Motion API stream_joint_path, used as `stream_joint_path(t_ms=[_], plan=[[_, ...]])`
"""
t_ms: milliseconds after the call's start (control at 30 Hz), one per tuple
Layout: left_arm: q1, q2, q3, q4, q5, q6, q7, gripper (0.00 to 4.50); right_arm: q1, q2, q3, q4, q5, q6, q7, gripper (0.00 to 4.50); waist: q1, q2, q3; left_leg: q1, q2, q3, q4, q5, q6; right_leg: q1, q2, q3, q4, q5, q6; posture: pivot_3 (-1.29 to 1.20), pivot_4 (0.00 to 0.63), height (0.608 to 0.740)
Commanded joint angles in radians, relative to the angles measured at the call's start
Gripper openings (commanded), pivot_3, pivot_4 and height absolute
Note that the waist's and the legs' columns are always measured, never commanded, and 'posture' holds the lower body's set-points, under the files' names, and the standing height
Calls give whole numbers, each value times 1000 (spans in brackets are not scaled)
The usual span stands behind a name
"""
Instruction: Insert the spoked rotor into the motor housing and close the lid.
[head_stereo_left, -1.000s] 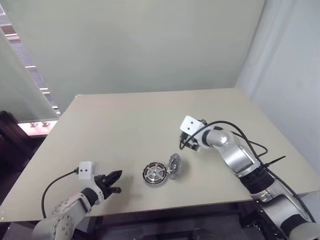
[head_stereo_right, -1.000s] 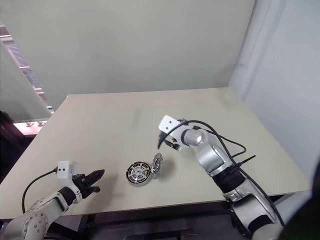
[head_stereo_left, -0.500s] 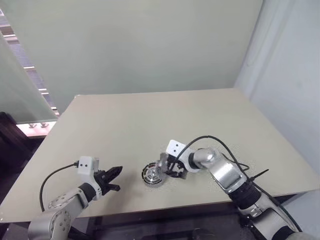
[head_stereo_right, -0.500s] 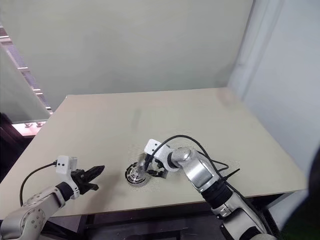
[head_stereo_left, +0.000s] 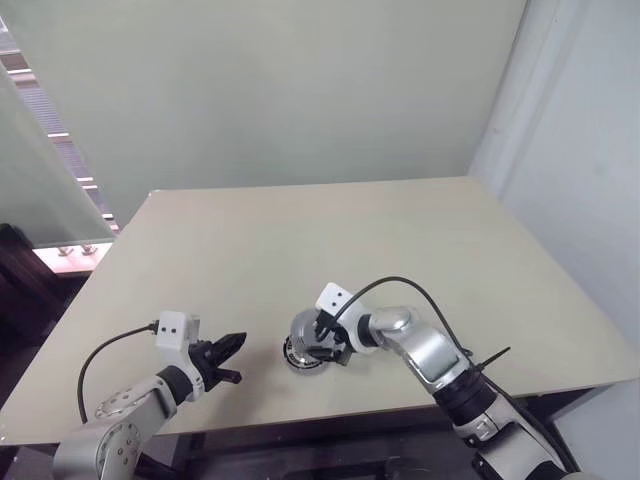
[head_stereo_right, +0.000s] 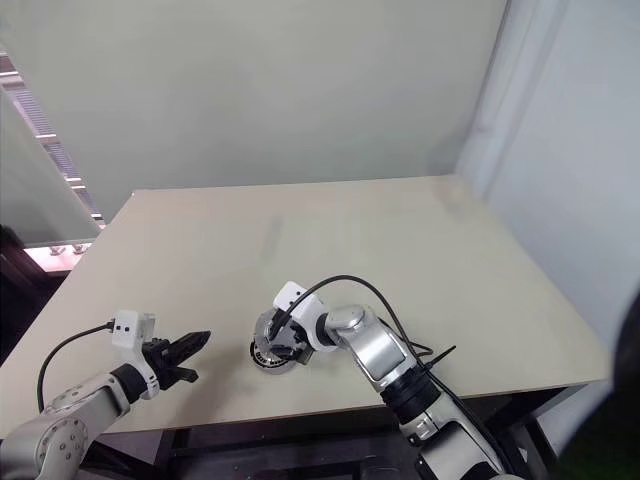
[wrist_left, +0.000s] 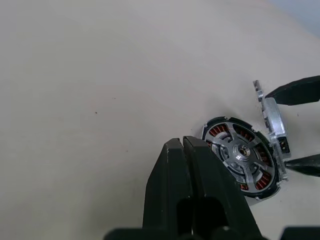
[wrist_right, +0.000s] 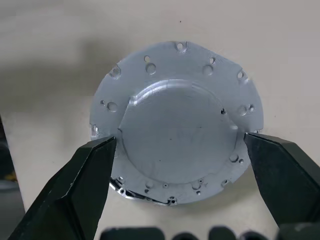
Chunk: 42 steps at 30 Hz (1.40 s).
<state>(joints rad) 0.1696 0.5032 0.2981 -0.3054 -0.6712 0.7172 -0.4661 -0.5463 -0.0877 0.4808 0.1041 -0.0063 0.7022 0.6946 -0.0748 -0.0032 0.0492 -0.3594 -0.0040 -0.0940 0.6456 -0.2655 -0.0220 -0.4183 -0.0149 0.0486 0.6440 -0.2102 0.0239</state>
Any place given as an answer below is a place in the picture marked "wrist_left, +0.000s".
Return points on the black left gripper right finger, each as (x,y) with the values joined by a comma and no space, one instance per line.
(212,190)

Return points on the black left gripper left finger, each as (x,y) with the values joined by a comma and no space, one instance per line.
(167,182)

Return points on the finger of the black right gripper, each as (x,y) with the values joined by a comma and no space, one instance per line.
(297,92)
(307,166)

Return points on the black spoked rotor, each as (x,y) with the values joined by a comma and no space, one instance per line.
(237,155)

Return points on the silver motor housing copper coils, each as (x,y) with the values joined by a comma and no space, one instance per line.
(220,130)

